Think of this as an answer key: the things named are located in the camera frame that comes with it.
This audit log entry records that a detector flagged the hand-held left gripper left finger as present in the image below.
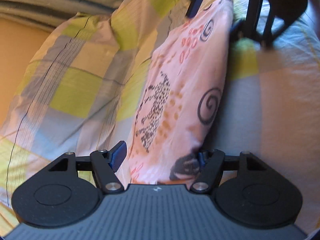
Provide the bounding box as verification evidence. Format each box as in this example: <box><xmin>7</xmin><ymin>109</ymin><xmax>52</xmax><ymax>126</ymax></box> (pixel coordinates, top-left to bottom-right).
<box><xmin>48</xmin><ymin>141</ymin><xmax>127</xmax><ymax>195</ymax></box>

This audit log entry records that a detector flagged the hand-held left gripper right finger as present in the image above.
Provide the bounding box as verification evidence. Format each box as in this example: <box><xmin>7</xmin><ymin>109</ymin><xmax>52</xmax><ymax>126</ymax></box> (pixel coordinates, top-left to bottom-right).
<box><xmin>190</xmin><ymin>149</ymin><xmax>267</xmax><ymax>195</ymax></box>

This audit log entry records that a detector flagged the pink animal print garment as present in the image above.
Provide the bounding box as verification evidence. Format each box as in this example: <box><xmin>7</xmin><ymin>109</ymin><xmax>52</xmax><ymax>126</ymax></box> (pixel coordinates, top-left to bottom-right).
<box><xmin>126</xmin><ymin>0</ymin><xmax>234</xmax><ymax>185</ymax></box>

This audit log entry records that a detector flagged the checkered blue green bed sheet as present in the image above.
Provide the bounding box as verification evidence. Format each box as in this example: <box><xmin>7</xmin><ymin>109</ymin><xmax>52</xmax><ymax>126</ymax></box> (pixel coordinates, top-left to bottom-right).
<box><xmin>0</xmin><ymin>0</ymin><xmax>320</xmax><ymax>229</ymax></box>

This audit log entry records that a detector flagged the striped grey-blue blanket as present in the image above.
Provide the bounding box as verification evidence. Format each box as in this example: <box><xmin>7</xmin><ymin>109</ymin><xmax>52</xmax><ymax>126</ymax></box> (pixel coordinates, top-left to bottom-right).
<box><xmin>0</xmin><ymin>0</ymin><xmax>133</xmax><ymax>31</ymax></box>

